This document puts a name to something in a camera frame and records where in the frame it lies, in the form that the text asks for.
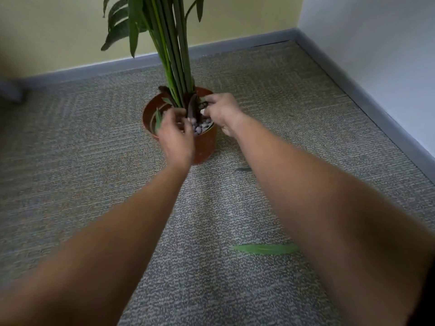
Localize person's right hand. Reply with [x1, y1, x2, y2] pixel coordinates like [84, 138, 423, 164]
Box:
[200, 93, 246, 137]

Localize person's left hand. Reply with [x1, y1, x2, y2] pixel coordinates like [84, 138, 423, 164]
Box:
[157, 108, 196, 169]

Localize person's right forearm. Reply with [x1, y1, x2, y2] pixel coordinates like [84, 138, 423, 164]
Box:
[228, 113, 435, 326]

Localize person's left forearm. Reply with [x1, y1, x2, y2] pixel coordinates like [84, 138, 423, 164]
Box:
[0, 164, 191, 326]

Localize layer of grey pebbles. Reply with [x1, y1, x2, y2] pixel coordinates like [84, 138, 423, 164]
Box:
[188, 117, 214, 135]

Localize terracotta plastic plant pot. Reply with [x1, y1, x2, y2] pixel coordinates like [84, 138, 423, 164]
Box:
[142, 87, 218, 165]

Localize grey baseboard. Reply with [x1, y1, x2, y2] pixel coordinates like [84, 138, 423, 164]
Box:
[0, 28, 435, 184]

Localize green palm plant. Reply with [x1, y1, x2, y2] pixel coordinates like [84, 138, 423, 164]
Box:
[101, 0, 206, 122]

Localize fallen green leaf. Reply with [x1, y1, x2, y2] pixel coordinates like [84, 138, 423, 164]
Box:
[230, 244, 301, 256]

